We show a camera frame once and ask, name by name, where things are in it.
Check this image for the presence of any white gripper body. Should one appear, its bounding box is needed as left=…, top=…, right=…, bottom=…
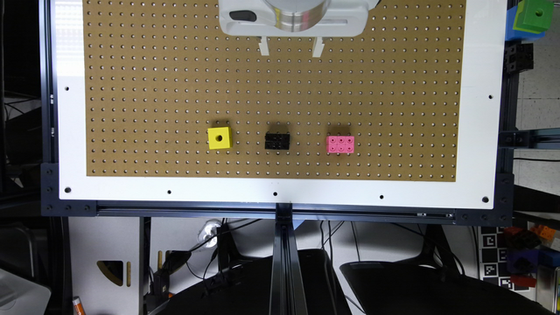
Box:
left=218, top=0, right=379, bottom=37

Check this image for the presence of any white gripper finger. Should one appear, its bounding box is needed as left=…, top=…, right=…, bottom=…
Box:
left=258, top=36, right=270, bottom=56
left=311, top=37, right=325, bottom=58

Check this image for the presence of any pink lego block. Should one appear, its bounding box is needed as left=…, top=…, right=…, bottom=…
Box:
left=326, top=136, right=354, bottom=154

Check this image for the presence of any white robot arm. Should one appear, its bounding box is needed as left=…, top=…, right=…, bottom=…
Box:
left=218, top=0, right=379, bottom=58

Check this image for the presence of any black lego block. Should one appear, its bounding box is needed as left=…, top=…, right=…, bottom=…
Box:
left=265, top=133, right=290, bottom=151

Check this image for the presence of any blue block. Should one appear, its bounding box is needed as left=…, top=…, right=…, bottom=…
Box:
left=505, top=6, right=545, bottom=41

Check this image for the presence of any yellow cube with hole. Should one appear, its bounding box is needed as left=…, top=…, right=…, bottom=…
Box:
left=207, top=127, right=233, bottom=150

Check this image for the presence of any brown pegboard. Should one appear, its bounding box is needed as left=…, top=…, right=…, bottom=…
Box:
left=83, top=0, right=467, bottom=182

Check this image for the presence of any green cube with hole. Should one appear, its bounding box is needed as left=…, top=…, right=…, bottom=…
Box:
left=513, top=0, right=554, bottom=33

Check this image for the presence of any black chair left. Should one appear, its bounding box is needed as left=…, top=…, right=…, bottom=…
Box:
left=161, top=248, right=351, bottom=315

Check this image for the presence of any black chair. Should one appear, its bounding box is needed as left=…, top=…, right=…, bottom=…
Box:
left=161, top=248, right=351, bottom=315
left=340, top=262, right=550, bottom=315

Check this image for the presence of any white cabinet panel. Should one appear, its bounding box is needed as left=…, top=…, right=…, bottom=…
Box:
left=68, top=217, right=144, bottom=315

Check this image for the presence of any black chair right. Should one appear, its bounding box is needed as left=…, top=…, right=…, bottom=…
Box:
left=340, top=262, right=550, bottom=315

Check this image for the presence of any black white marker sheet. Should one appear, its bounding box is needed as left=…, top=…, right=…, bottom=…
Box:
left=477, top=227, right=515, bottom=291

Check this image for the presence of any pile of coloured blocks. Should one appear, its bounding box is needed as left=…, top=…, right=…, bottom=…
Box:
left=504, top=225, right=559, bottom=290

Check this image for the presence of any orange tube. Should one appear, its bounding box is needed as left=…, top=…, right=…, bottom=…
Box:
left=73, top=297, right=86, bottom=315

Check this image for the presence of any black block on frame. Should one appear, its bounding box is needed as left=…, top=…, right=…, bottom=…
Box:
left=504, top=43, right=534, bottom=74

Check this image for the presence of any black aluminium frame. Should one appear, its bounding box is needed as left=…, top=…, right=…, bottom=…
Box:
left=39, top=0, right=560, bottom=315

